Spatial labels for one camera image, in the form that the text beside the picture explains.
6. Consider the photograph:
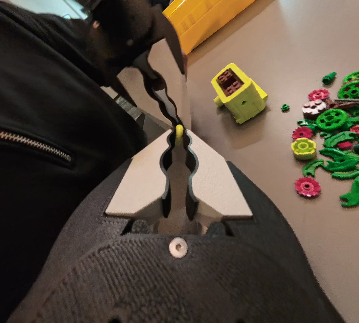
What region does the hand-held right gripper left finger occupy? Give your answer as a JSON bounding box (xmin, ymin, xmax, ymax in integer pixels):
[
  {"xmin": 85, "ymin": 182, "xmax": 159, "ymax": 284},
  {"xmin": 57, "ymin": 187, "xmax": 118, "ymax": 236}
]
[{"xmin": 105, "ymin": 129, "xmax": 173, "ymax": 227}]

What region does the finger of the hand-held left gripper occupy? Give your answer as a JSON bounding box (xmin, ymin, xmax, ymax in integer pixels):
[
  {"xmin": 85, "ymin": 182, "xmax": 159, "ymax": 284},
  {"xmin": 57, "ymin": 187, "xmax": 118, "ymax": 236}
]
[
  {"xmin": 148, "ymin": 38, "xmax": 192, "ymax": 131},
  {"xmin": 144, "ymin": 72, "xmax": 180, "ymax": 131}
]

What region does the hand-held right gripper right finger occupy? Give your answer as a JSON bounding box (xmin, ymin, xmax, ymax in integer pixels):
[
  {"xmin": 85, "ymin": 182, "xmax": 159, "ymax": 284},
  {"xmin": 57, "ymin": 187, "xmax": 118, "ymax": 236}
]
[{"xmin": 183, "ymin": 129, "xmax": 253, "ymax": 227}]

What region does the lime round toy piece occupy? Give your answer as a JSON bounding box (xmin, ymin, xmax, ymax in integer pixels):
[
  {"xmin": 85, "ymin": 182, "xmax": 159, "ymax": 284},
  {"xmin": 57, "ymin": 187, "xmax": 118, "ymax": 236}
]
[{"xmin": 174, "ymin": 123, "xmax": 185, "ymax": 146}]

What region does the lime toy brick pot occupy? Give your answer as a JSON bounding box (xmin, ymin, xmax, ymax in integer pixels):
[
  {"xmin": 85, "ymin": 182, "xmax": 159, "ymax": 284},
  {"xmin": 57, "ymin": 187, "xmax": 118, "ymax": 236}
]
[{"xmin": 213, "ymin": 63, "xmax": 268, "ymax": 125}]

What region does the yellow plastic bin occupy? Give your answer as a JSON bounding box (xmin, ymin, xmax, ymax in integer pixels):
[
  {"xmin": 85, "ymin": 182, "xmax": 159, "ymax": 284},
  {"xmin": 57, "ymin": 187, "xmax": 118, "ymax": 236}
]
[{"xmin": 163, "ymin": 0, "xmax": 275, "ymax": 54}]

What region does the person's black jacket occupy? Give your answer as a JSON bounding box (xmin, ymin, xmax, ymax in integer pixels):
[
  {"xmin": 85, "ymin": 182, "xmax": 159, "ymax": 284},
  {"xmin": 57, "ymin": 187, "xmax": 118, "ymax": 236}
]
[{"xmin": 0, "ymin": 1, "xmax": 149, "ymax": 318}]

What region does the pile of small toy pieces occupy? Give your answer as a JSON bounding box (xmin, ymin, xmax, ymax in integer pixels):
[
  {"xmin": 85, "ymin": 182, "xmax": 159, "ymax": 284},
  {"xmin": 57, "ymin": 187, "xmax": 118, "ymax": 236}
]
[{"xmin": 280, "ymin": 70, "xmax": 359, "ymax": 208}]

